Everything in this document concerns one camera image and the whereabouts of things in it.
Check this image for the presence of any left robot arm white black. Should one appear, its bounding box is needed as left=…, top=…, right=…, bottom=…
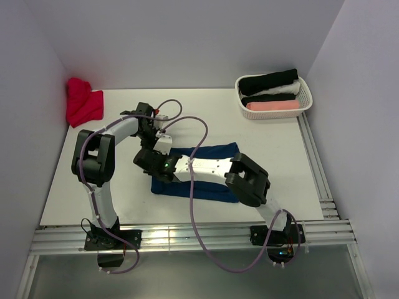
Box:
left=71, top=102, right=167, bottom=249

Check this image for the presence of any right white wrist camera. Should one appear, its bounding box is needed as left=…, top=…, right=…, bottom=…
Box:
left=153, top=131, right=173, bottom=155

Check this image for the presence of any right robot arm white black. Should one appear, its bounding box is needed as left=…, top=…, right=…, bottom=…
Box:
left=133, top=149, right=292, bottom=243

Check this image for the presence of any top black rolled shirt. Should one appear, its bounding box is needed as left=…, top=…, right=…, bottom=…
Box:
left=238, top=69, right=299, bottom=96

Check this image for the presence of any white plastic basket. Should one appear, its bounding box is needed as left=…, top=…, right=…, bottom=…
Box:
left=234, top=74, right=313, bottom=120

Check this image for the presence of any white rolled shirt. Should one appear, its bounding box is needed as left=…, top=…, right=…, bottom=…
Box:
left=256, top=80, right=301, bottom=95

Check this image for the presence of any pink rolled shirt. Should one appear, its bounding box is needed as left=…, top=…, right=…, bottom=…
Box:
left=246, top=100, right=301, bottom=111

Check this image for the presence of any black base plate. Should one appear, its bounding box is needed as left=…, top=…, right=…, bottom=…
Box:
left=84, top=230, right=142, bottom=251
left=250, top=224, right=306, bottom=247

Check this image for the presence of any aluminium rail frame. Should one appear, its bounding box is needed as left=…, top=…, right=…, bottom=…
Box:
left=16, top=114, right=375, bottom=298

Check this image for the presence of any red t-shirt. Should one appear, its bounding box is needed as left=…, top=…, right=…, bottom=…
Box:
left=66, top=78, right=104, bottom=128

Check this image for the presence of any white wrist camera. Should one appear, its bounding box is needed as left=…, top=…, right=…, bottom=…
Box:
left=153, top=131, right=173, bottom=155
left=153, top=115, right=169, bottom=130

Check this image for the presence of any lower black rolled shirt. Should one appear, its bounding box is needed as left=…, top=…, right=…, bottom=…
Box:
left=241, top=93, right=296, bottom=106

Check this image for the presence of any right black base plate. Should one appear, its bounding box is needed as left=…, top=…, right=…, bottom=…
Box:
left=250, top=224, right=306, bottom=247

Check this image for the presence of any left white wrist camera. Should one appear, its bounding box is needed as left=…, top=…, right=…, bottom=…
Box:
left=153, top=115, right=169, bottom=130

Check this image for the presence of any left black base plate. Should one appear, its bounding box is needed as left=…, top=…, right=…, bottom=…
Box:
left=84, top=230, right=142, bottom=251

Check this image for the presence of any blue Mickey Mouse t-shirt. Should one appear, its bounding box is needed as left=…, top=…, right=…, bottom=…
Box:
left=150, top=142, right=240, bottom=203

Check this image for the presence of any black rolled shirt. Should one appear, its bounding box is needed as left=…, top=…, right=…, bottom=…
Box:
left=238, top=69, right=299, bottom=96
left=241, top=93, right=296, bottom=106

